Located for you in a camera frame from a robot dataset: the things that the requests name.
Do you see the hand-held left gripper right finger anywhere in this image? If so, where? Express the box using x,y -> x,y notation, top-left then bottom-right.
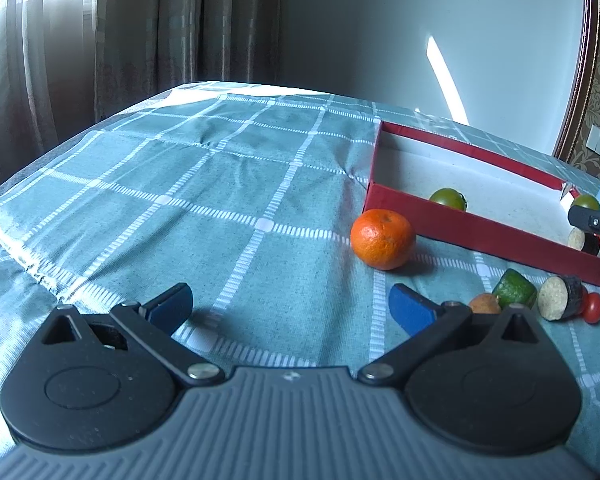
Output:
357,284 -> 543,388

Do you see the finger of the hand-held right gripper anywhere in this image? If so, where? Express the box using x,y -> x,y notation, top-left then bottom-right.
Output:
567,205 -> 600,248

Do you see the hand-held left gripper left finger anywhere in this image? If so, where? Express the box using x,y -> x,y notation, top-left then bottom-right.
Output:
40,282 -> 226,387

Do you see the small brown round fruit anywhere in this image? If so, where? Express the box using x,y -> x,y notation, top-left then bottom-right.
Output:
468,292 -> 502,315

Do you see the orange mandarin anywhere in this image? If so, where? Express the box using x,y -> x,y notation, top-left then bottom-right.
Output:
350,208 -> 416,272

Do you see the red cherry tomato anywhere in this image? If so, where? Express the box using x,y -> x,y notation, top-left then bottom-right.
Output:
581,292 -> 600,324

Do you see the red cardboard box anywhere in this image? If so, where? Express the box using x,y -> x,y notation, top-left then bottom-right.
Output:
362,120 -> 600,288

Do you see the green cucumber piece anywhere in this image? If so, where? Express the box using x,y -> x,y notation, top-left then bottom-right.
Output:
492,268 -> 538,311

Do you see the teal checked tablecloth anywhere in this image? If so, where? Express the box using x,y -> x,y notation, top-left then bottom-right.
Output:
0,80 -> 600,480

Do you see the patterned brown curtain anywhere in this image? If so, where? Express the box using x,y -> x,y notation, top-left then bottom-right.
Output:
94,0 -> 283,123

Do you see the sheer white curtain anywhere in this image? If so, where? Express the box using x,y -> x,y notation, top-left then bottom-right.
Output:
0,0 -> 101,196

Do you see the dark wooden frame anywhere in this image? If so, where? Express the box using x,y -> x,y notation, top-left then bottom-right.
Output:
552,0 -> 600,162

